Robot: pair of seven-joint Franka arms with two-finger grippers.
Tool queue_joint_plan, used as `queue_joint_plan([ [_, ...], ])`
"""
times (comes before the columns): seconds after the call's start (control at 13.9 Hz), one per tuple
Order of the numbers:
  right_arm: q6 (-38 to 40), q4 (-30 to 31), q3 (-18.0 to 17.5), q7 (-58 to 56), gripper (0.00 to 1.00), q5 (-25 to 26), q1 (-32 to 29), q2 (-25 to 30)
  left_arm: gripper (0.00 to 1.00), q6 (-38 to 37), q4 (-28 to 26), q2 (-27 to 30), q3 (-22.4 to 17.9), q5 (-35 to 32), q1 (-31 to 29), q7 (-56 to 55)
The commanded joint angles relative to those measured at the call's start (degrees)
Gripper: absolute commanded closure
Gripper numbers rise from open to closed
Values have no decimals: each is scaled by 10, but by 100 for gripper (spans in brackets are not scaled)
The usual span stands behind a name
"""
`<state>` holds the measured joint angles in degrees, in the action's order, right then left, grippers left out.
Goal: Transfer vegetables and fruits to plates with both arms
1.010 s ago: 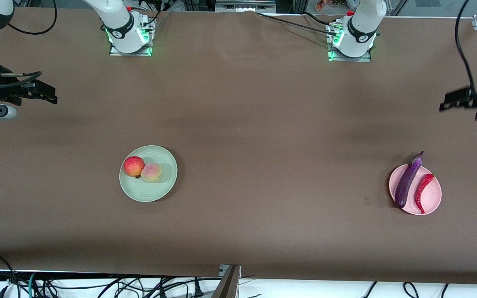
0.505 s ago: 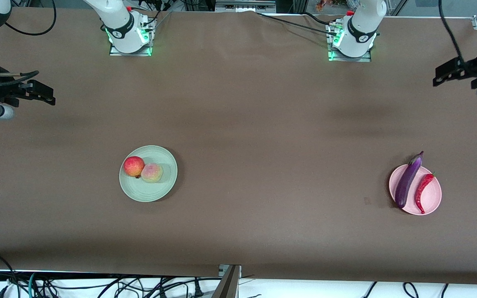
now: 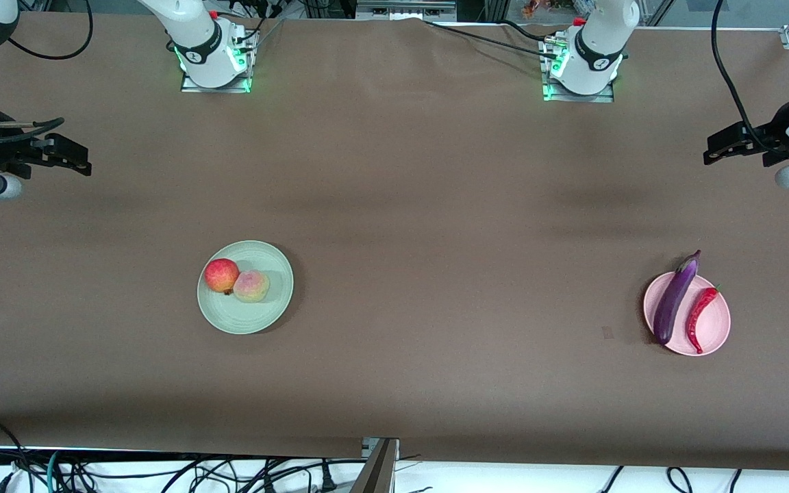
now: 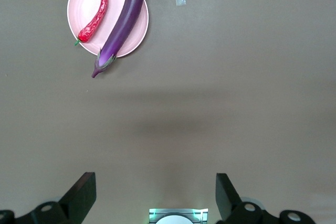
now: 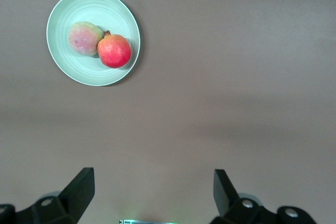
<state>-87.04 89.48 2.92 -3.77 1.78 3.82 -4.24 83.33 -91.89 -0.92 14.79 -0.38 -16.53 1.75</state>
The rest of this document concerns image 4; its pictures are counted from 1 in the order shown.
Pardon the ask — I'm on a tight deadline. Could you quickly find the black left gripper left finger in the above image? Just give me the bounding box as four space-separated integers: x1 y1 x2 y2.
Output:
0 172 97 224

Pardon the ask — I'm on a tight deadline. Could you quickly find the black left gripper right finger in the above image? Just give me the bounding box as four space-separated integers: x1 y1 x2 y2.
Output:
215 173 316 224

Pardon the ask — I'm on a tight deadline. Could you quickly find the purple eggplant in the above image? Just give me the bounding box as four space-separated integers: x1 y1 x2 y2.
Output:
91 0 145 79

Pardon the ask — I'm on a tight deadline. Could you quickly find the red chili pepper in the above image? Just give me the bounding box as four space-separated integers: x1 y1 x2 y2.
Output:
73 0 109 46

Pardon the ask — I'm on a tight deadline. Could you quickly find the pink round plate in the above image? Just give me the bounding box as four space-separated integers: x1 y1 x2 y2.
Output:
67 0 150 57

